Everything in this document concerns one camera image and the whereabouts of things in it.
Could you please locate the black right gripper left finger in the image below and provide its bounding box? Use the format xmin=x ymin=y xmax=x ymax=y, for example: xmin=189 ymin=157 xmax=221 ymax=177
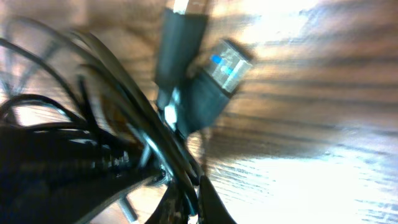
xmin=1 ymin=125 xmax=160 ymax=223

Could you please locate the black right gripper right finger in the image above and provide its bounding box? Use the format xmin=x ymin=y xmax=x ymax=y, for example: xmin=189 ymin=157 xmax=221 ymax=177
xmin=198 ymin=175 xmax=236 ymax=224

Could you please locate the black cable with USB-A plug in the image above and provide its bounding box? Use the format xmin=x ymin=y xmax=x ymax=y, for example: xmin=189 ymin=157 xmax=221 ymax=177
xmin=0 ymin=39 xmax=253 ymax=224

